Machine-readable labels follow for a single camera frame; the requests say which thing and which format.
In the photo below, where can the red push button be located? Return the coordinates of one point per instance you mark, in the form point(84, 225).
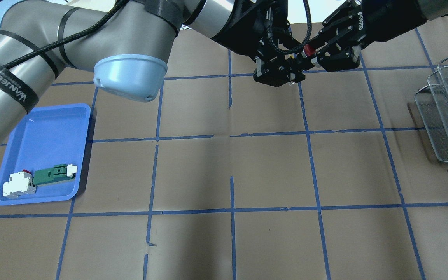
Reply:
point(307, 55)

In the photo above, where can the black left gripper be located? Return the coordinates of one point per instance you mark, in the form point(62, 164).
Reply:
point(235, 32)

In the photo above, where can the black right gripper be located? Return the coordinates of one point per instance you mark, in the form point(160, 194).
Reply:
point(386, 22)

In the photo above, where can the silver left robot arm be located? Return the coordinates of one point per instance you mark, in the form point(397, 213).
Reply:
point(127, 48)

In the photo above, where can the blue plastic tray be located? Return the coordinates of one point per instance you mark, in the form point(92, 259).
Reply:
point(47, 136)

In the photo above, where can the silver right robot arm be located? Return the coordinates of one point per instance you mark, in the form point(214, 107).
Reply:
point(387, 19)

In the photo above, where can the white circuit breaker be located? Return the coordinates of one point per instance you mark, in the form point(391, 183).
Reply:
point(20, 183)

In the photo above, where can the green terminal block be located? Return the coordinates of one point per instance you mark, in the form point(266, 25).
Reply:
point(56, 174)

